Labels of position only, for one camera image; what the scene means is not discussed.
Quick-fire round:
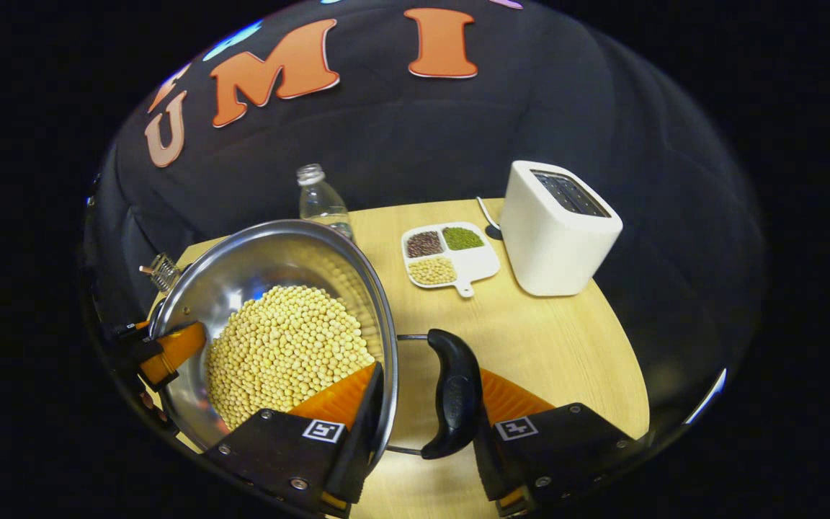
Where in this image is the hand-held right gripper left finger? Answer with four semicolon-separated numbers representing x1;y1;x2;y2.
202;360;385;519

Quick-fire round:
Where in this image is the pile of soybeans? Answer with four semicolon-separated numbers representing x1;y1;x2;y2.
205;285;376;432

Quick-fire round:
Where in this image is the pile of dark red beans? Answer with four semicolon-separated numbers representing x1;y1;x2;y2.
406;231;445;259

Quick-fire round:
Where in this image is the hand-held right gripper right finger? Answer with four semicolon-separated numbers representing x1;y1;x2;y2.
473;368;638;518

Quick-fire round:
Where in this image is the white divided plate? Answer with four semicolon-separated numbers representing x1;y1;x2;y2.
401;221;501;298

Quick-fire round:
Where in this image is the stainless steel pot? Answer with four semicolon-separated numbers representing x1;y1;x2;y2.
147;220;484;462

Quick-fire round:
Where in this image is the clear plastic water bottle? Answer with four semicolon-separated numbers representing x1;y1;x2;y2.
296;164;355;242

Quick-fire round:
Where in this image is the small pile of pale beans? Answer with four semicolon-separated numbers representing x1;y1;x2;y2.
408;257;458;285

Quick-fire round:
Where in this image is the white toaster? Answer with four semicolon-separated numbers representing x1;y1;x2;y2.
499;160;624;297

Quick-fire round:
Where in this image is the black backdrop cloth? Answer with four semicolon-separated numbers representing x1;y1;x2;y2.
84;0;769;448

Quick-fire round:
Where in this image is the white toaster cable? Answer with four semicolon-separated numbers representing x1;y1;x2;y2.
476;195;504;241

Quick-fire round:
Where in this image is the small glass jar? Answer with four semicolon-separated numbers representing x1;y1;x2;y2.
139;252;184;293

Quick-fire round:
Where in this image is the pile of green mung beans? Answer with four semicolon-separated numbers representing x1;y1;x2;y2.
442;226;486;251

